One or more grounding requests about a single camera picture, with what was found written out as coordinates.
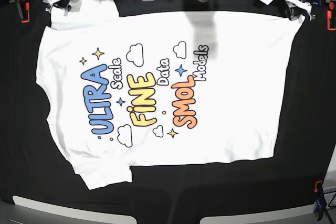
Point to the white printed t-shirt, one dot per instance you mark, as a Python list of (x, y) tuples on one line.
[(173, 88)]

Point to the orange clamp top right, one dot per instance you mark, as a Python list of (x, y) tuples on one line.
[(331, 16)]

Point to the orange clamp top left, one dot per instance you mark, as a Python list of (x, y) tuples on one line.
[(23, 10)]

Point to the orange blue clamp bottom right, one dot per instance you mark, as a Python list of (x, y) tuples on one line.
[(320, 201)]

